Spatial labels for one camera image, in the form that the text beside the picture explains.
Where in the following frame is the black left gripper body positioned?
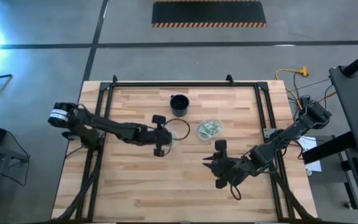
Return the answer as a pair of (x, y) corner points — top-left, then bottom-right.
(147, 114), (173, 157)

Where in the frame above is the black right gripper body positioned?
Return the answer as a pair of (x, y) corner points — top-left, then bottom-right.
(213, 139), (247, 189)

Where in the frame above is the small clear plastic container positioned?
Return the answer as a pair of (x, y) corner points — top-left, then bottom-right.
(165, 128), (180, 147)

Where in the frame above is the large clear plastic container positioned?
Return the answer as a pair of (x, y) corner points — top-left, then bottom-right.
(195, 118), (224, 141)

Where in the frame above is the black mug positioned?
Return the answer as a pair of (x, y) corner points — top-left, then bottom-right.
(169, 94), (190, 118)

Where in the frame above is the white paper sheet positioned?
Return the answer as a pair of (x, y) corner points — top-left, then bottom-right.
(298, 136), (323, 174)

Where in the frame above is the black power strip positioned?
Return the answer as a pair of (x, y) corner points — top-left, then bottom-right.
(300, 95), (311, 110)

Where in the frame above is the black hazard-striped floor mat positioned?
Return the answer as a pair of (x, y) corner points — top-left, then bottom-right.
(151, 0), (268, 29)

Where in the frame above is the grey desk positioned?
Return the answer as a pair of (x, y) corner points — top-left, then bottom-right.
(328, 65), (358, 152)

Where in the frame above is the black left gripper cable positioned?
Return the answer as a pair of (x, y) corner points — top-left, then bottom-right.
(163, 118), (191, 141)

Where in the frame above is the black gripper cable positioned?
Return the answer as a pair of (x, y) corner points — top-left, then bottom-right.
(228, 177), (242, 201)
(163, 118), (191, 141)

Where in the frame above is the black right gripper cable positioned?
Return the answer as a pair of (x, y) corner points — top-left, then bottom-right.
(228, 177), (242, 201)

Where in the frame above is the black metal rig frame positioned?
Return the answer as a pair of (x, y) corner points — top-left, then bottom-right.
(52, 74), (319, 224)

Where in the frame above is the yellow extension cord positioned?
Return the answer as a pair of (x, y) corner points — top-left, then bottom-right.
(274, 65), (310, 108)

